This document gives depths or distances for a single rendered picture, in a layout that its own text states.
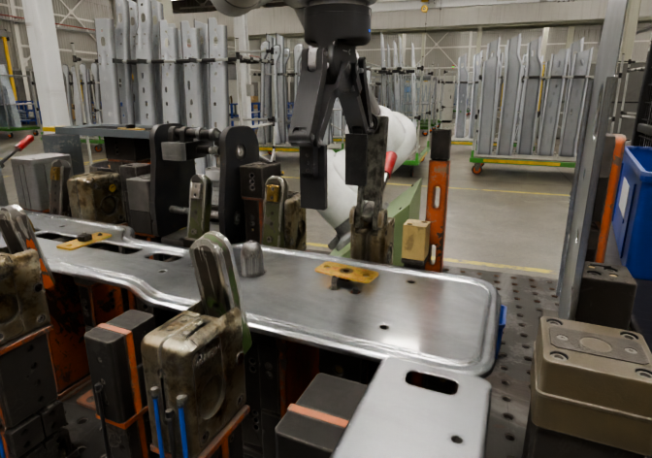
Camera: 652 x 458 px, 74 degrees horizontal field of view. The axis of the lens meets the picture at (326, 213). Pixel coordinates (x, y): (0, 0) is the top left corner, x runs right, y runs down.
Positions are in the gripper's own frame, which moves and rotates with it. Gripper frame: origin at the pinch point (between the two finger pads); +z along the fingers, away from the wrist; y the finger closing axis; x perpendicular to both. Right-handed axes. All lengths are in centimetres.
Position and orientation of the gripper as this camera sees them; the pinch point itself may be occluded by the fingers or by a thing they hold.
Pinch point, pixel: (337, 186)
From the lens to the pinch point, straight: 54.0
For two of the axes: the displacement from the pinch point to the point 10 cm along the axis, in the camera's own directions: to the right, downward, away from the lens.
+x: 9.2, 1.0, -3.9
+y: -4.0, 2.4, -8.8
